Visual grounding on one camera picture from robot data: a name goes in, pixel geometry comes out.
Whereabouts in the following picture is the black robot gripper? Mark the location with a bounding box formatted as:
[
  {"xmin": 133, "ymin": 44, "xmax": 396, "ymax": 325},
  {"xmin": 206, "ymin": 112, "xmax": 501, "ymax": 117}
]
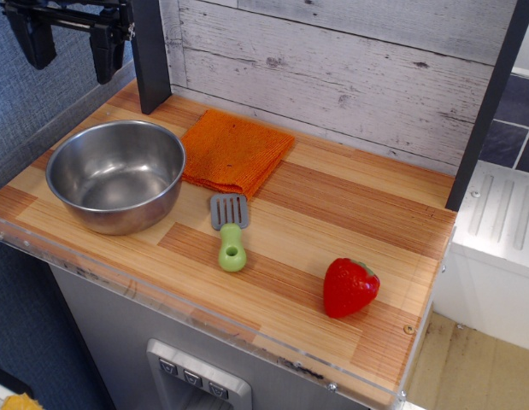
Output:
[{"xmin": 0, "ymin": 1, "xmax": 135, "ymax": 85}]

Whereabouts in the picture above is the orange cloth napkin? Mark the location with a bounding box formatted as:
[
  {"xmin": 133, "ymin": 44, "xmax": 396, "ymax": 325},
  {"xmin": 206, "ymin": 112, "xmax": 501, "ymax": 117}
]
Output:
[{"xmin": 181, "ymin": 109, "xmax": 295, "ymax": 199}]

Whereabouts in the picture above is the clear acrylic table edge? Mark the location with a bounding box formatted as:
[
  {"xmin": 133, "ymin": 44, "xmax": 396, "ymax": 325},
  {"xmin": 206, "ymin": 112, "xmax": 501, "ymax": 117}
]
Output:
[{"xmin": 0, "ymin": 218, "xmax": 408, "ymax": 409}]

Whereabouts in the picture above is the stainless steel bowl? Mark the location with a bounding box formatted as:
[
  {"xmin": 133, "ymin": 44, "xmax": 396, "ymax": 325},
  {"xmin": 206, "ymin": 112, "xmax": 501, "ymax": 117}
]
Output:
[{"xmin": 45, "ymin": 120, "xmax": 186, "ymax": 235}]

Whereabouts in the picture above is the grey green toy spatula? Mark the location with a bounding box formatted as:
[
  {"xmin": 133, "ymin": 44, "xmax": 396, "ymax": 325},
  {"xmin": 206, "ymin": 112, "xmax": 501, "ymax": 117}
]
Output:
[{"xmin": 210, "ymin": 193, "xmax": 249, "ymax": 272}]

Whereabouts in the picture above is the grey toy dispenser panel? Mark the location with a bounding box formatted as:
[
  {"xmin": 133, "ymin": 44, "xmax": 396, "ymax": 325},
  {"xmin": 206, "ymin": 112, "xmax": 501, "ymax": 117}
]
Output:
[{"xmin": 146, "ymin": 338, "xmax": 253, "ymax": 409}]

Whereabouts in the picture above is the yellow object bottom corner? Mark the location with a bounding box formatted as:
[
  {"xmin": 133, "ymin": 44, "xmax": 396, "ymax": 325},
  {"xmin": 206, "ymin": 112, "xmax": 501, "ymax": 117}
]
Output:
[{"xmin": 0, "ymin": 394, "xmax": 44, "ymax": 410}]

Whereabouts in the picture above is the red plastic strawberry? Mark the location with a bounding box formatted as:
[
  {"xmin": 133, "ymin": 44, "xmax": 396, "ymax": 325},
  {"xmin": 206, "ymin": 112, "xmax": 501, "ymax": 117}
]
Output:
[{"xmin": 323, "ymin": 258, "xmax": 380, "ymax": 319}]

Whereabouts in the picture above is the white ridged sink counter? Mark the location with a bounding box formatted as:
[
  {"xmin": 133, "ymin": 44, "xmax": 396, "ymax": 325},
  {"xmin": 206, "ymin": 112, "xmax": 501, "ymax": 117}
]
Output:
[{"xmin": 432, "ymin": 161, "xmax": 529, "ymax": 349}]

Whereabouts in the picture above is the dark grey left post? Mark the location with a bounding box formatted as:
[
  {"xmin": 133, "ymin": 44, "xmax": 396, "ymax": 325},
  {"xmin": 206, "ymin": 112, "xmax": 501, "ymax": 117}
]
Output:
[{"xmin": 132, "ymin": 0, "xmax": 171, "ymax": 114}]

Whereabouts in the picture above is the dark grey post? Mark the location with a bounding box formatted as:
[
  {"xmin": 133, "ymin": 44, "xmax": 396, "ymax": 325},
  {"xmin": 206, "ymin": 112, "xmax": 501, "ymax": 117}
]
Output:
[
  {"xmin": 132, "ymin": 0, "xmax": 171, "ymax": 114},
  {"xmin": 445, "ymin": 0, "xmax": 529, "ymax": 212}
]

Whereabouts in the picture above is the dark grey right post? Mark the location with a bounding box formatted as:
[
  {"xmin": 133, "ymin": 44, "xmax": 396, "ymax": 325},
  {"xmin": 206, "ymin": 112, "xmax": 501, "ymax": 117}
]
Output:
[{"xmin": 445, "ymin": 0, "xmax": 529, "ymax": 212}]

